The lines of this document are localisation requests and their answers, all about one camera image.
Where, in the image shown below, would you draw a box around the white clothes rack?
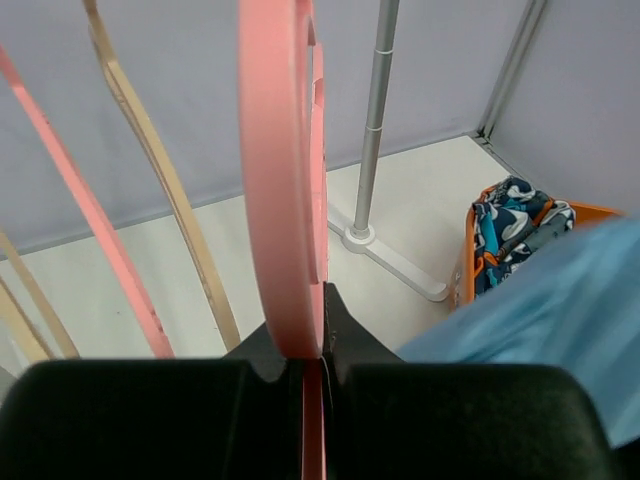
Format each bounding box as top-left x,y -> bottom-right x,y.
328,0 -> 448,303

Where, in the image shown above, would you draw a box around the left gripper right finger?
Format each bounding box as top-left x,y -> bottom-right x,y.
324,284 -> 625,479

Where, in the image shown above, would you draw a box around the beige wooden hanger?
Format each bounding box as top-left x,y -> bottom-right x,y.
0,229 -> 81,364
83,0 -> 241,351

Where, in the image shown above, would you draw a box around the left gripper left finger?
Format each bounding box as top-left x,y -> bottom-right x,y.
1,327 -> 301,479

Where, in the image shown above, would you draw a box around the light blue shorts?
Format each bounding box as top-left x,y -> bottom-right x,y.
397,217 -> 639,447

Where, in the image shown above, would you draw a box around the pink plastic hanger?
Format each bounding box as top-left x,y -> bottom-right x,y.
1,51 -> 174,358
238,1 -> 328,479

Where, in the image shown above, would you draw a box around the orange plastic basket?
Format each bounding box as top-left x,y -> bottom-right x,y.
449,194 -> 623,309

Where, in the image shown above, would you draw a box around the colourful patterned shorts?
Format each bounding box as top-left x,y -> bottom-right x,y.
471,176 -> 576,296

